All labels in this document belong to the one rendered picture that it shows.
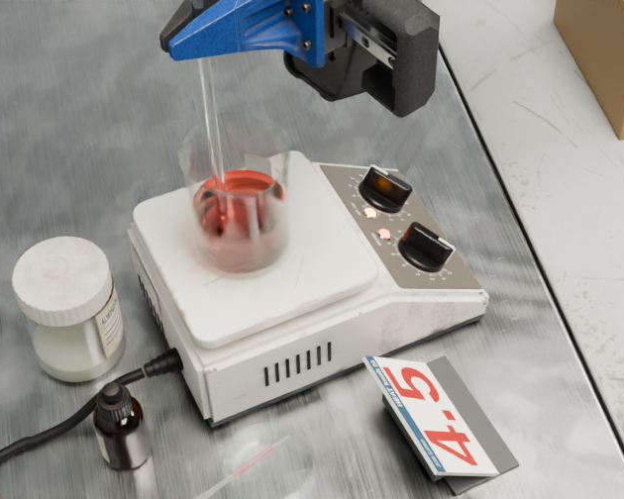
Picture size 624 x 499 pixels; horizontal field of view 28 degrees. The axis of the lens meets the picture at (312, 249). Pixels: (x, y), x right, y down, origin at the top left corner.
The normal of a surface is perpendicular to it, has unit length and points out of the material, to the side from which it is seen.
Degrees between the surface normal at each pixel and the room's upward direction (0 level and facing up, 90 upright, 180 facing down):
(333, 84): 71
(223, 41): 90
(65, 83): 0
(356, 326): 90
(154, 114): 0
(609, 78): 90
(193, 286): 0
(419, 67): 90
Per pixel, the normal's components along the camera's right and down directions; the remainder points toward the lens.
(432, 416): 0.56, -0.72
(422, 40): 0.62, 0.59
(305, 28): -0.78, 0.50
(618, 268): -0.02, -0.64
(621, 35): -0.97, 0.19
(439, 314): 0.43, 0.69
